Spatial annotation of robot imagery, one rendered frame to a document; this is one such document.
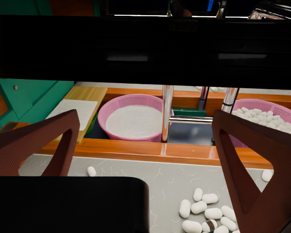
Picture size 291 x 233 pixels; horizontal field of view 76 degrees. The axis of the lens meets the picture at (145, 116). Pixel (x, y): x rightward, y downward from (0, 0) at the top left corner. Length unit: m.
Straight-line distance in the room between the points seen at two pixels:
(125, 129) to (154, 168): 0.19
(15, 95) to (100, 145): 0.26
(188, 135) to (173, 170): 0.24
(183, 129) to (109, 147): 0.33
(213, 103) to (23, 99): 0.67
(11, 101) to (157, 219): 0.46
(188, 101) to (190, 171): 0.35
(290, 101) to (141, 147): 0.63
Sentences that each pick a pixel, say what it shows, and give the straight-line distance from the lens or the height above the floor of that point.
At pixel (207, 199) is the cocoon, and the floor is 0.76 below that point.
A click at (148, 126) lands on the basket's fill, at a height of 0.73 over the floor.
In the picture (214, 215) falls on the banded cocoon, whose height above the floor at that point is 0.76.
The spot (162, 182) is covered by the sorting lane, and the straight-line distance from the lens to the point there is 0.50.
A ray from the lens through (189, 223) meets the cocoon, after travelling 0.43.
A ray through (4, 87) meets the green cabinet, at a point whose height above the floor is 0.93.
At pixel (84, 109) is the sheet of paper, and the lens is 0.69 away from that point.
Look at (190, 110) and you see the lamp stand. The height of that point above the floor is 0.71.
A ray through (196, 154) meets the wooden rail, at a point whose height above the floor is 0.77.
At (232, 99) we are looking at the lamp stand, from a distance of 0.50.
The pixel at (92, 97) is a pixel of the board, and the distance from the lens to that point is 0.76.
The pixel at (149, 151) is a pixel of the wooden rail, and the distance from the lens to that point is 0.53.
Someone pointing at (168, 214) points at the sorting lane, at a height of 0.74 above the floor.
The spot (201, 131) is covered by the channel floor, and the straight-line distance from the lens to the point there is 0.76.
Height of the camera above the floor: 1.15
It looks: 36 degrees down
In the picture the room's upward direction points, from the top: straight up
